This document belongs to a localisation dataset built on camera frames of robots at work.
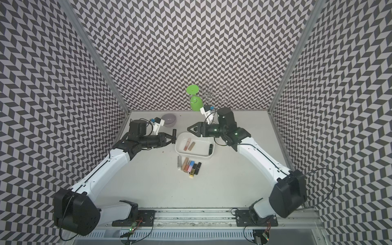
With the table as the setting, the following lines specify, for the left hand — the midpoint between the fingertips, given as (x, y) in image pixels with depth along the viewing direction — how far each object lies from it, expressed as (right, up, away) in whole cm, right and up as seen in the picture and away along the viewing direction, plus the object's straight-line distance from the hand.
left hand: (174, 140), depth 77 cm
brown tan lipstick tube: (+7, -6, +22) cm, 24 cm away
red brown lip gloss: (+5, -16, +12) cm, 21 cm away
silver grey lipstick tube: (0, -15, +15) cm, 21 cm away
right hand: (+9, +5, -5) cm, 12 cm away
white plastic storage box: (+15, -7, +21) cm, 27 cm away
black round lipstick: (+11, -18, +12) cm, 24 cm away
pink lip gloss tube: (+4, -5, +22) cm, 23 cm away
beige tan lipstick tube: (+3, -15, +14) cm, 21 cm away
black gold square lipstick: (+9, -18, +10) cm, 23 cm away
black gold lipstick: (0, +2, 0) cm, 2 cm away
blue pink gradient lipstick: (+7, -17, +12) cm, 22 cm away
